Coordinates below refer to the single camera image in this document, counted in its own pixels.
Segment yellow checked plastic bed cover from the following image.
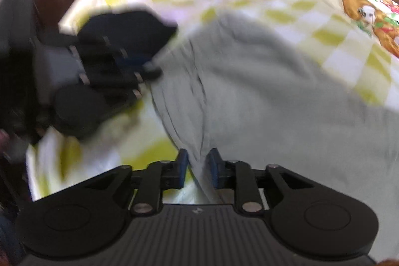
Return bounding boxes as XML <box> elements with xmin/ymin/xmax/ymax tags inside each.
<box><xmin>26</xmin><ymin>0</ymin><xmax>399</xmax><ymax>201</ymax></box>

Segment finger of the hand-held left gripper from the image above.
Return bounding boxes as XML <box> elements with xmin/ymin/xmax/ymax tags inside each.
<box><xmin>70</xmin><ymin>35</ymin><xmax>153</xmax><ymax>67</ymax></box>
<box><xmin>79</xmin><ymin>67</ymin><xmax>163</xmax><ymax>98</ymax></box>

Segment black folded cloth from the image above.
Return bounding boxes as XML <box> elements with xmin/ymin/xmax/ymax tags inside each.
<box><xmin>59</xmin><ymin>9</ymin><xmax>178</xmax><ymax>67</ymax></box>

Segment grey-green pants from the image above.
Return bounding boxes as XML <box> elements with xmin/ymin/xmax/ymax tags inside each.
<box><xmin>149</xmin><ymin>12</ymin><xmax>399</xmax><ymax>262</ymax></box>

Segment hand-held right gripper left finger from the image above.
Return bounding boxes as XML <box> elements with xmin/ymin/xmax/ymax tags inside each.
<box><xmin>83</xmin><ymin>148</ymin><xmax>190</xmax><ymax>218</ymax></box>

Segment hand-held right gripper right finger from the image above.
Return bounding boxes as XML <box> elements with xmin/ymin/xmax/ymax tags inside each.
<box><xmin>206</xmin><ymin>148</ymin><xmax>315</xmax><ymax>217</ymax></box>

